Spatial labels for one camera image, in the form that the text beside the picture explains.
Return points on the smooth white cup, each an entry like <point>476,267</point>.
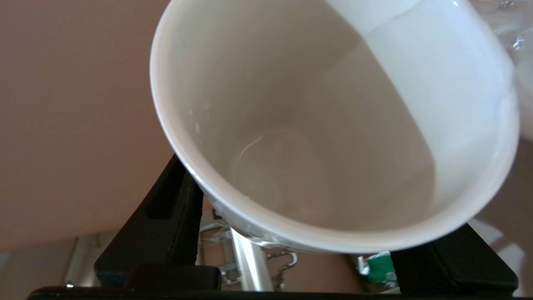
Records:
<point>325,133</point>

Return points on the chrome drain pipe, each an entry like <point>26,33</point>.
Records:
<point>250,266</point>

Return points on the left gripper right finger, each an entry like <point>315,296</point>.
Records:
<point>454,262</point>

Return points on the green bag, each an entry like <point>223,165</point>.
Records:
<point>379,268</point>

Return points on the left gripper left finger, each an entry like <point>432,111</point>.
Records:
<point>166,233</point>

